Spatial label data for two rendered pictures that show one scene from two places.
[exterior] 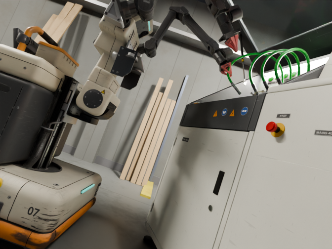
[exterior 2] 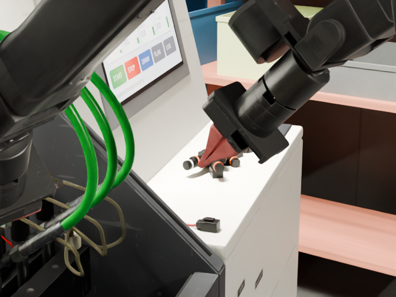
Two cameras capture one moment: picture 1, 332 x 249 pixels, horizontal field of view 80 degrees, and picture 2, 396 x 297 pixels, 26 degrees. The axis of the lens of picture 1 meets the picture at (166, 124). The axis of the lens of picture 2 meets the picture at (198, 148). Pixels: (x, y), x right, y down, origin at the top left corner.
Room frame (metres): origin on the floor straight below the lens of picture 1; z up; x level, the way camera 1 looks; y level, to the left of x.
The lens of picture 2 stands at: (1.78, 0.39, 1.56)
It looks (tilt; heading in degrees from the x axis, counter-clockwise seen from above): 18 degrees down; 217
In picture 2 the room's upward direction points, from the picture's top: straight up
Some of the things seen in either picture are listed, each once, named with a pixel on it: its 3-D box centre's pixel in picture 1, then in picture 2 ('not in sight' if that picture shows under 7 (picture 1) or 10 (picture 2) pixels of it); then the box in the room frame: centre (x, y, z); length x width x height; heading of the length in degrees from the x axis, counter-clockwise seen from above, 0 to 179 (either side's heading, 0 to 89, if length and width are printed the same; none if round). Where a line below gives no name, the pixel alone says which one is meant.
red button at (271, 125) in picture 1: (273, 128); not in sight; (0.65, -0.35, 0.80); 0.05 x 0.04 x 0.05; 20
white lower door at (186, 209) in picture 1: (186, 187); not in sight; (1.09, -0.22, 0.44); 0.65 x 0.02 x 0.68; 20
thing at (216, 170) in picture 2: not in sight; (221, 150); (0.43, -0.57, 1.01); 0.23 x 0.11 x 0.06; 20
